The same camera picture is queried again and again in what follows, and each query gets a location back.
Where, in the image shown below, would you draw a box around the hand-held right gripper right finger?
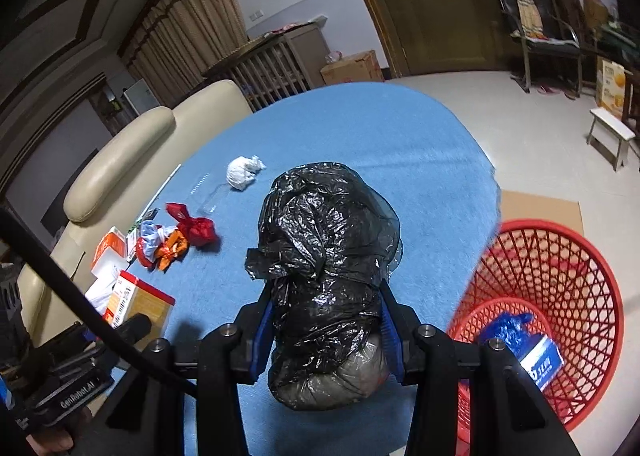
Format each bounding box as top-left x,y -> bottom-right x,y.
378,280 -> 581,456

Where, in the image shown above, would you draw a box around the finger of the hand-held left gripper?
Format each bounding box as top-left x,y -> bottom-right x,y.
117,313 -> 153,344

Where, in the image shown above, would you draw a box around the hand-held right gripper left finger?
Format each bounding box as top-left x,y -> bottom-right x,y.
80,283 -> 281,456

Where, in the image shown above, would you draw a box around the red yellow cardboard box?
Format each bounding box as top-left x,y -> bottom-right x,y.
102,270 -> 177,337

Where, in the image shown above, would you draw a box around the orange wrapper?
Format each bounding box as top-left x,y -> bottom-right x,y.
155,228 -> 191,272

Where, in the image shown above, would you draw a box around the light blue wrapper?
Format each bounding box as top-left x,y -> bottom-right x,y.
136,220 -> 168,262

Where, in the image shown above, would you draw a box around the black plastic garbage bag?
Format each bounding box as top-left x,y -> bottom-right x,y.
245,162 -> 403,412

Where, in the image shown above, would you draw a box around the red plastic bag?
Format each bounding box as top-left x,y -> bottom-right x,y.
165,202 -> 221,249

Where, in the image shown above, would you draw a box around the clear plastic container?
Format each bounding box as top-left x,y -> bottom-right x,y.
187,171 -> 236,216

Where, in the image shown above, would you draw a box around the red plastic mesh basket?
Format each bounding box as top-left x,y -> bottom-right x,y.
447,218 -> 626,429

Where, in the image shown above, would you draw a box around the person's left hand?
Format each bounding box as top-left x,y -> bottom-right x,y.
25,406 -> 93,456

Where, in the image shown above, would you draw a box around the white tissue paper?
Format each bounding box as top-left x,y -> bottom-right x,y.
85,256 -> 123,317

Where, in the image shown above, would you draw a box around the orange tissue pack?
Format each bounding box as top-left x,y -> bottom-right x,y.
90,228 -> 130,279

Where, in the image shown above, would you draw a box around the blue plastic bag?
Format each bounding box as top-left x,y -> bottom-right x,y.
477,312 -> 536,362

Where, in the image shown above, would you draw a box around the white straw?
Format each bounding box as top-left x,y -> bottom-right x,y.
135,163 -> 182,232

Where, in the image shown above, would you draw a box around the blue and white packet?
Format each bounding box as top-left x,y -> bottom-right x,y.
517,333 -> 566,392

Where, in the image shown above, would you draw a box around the beige leather sofa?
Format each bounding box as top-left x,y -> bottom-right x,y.
15,79 -> 256,352

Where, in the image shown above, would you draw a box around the flat cardboard sheet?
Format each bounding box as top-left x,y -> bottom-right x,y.
497,190 -> 586,239

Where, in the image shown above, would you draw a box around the white panel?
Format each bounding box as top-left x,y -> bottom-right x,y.
122,78 -> 163,114

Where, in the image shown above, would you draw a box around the wooden crib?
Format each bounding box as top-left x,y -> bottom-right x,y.
202,22 -> 331,113

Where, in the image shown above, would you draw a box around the small white stool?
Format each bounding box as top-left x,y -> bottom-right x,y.
586,107 -> 637,172

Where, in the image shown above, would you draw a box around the beige curtains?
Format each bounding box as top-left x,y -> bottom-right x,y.
120,0 -> 248,109

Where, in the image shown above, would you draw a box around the wooden double door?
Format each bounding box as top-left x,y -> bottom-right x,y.
332,0 -> 576,82

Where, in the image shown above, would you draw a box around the yellow carton box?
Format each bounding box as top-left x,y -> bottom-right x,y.
595,57 -> 628,119

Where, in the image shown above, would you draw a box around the black metal chair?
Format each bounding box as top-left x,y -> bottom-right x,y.
495,0 -> 586,99

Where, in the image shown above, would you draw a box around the striped scarf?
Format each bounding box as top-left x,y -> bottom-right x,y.
510,0 -> 545,37

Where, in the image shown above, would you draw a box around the open brown cardboard box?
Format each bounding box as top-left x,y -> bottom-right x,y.
582,0 -> 613,29

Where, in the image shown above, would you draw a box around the black cable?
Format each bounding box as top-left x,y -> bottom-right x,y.
0,208 -> 198,397

